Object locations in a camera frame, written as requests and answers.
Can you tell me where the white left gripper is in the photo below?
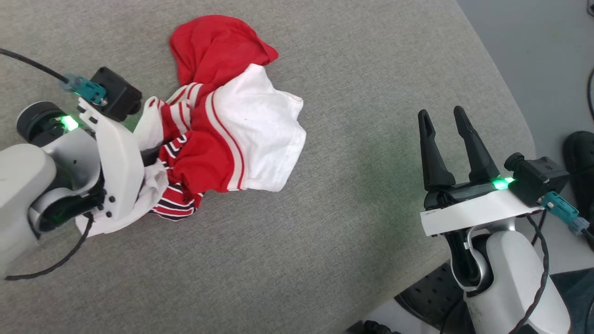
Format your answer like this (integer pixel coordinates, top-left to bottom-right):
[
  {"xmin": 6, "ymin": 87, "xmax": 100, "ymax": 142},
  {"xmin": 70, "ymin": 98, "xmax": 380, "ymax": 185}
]
[{"xmin": 77, "ymin": 96, "xmax": 145, "ymax": 221}]

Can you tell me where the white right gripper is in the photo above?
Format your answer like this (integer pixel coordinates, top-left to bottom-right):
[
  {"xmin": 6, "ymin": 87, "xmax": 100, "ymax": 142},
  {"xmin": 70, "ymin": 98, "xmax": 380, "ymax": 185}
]
[{"xmin": 417, "ymin": 106, "xmax": 544, "ymax": 237}]

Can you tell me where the red white baseball jersey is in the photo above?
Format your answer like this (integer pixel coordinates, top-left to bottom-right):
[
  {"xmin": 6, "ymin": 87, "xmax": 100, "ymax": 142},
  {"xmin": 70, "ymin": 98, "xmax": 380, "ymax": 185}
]
[{"xmin": 76, "ymin": 14, "xmax": 307, "ymax": 238}]

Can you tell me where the black shoe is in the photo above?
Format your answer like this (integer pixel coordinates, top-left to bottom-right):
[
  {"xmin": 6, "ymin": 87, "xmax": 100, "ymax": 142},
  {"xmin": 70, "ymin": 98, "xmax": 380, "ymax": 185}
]
[{"xmin": 563, "ymin": 131, "xmax": 594, "ymax": 219}]

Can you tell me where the grey fabric sofa cushion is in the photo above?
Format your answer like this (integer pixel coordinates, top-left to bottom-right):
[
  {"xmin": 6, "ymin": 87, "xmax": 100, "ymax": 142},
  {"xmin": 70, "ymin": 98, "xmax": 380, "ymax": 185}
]
[{"xmin": 0, "ymin": 0, "xmax": 536, "ymax": 334}]

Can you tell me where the black rounded base part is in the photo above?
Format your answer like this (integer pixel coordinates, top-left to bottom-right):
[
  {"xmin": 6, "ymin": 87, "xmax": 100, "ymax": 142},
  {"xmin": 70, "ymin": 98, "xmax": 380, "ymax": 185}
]
[{"xmin": 346, "ymin": 320, "xmax": 402, "ymax": 334}]

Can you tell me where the teal left camera connector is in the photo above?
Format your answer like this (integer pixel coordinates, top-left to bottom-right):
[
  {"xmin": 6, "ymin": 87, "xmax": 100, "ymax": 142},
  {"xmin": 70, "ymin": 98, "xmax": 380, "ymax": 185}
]
[{"xmin": 63, "ymin": 74, "xmax": 108, "ymax": 106}]

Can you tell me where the teal camera connector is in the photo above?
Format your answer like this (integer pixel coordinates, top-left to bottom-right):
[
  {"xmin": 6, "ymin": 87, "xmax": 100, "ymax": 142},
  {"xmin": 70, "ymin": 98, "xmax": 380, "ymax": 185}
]
[
  {"xmin": 63, "ymin": 74, "xmax": 108, "ymax": 106},
  {"xmin": 541, "ymin": 191, "xmax": 590, "ymax": 235}
]

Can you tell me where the teal right camera connector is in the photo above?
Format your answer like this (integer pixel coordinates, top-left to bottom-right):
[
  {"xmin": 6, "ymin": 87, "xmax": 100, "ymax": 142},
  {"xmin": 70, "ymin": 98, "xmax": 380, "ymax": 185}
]
[{"xmin": 541, "ymin": 191, "xmax": 590, "ymax": 235}]

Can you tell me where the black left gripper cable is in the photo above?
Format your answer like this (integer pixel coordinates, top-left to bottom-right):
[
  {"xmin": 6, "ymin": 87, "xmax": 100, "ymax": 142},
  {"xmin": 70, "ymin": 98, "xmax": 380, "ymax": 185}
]
[{"xmin": 5, "ymin": 213, "xmax": 94, "ymax": 282}]

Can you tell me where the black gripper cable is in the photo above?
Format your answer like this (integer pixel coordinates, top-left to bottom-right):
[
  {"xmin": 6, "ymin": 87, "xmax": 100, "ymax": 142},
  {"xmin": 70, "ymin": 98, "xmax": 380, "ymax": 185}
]
[
  {"xmin": 508, "ymin": 213, "xmax": 551, "ymax": 334},
  {"xmin": 5, "ymin": 213, "xmax": 94, "ymax": 282}
]

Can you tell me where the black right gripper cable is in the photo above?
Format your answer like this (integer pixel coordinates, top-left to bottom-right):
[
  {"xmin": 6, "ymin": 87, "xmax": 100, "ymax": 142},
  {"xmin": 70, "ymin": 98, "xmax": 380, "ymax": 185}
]
[{"xmin": 508, "ymin": 213, "xmax": 551, "ymax": 334}]

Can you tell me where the black left camera cable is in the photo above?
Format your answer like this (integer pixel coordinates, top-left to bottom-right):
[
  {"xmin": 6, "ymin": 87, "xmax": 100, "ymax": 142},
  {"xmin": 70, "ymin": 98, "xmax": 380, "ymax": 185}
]
[{"xmin": 0, "ymin": 48, "xmax": 70, "ymax": 83}]

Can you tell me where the thin black loose cable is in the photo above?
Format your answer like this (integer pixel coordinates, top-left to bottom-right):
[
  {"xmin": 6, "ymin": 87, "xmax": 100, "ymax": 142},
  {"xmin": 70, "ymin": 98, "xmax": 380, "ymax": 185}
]
[{"xmin": 586, "ymin": 66, "xmax": 594, "ymax": 122}]

